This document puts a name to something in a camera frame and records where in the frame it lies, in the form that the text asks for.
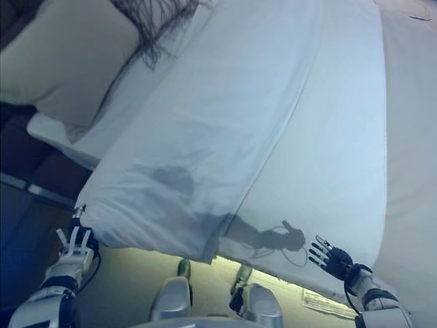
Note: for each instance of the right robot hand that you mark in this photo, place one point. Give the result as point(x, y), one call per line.
point(336, 261)

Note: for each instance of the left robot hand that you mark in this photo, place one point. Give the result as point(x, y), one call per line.
point(76, 249)

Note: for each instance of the white duvet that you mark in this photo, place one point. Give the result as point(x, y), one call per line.
point(239, 119)

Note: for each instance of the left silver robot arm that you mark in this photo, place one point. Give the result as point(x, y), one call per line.
point(48, 294)

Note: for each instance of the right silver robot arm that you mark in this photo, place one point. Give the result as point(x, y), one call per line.
point(379, 300)

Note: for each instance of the right silver robot leg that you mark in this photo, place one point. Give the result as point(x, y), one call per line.
point(259, 304)

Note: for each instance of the silver robot leg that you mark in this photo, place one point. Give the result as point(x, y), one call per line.
point(170, 300)
point(259, 304)

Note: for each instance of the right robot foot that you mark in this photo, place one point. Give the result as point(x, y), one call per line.
point(244, 273)

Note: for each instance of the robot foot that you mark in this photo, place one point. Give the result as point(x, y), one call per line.
point(184, 268)
point(244, 273)

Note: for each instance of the mattress with white sheet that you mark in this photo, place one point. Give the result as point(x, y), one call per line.
point(85, 143)

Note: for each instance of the left silver robot leg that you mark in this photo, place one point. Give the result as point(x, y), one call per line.
point(170, 300)

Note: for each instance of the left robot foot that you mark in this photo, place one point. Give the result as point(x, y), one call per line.
point(184, 268)

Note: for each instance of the large beige pillow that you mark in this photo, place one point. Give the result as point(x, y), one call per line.
point(68, 61)

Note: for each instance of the grey fringed woven cushion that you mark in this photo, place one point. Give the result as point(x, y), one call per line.
point(160, 24)

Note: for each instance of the brown upholstered bed frame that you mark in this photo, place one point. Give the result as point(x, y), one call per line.
point(37, 164)

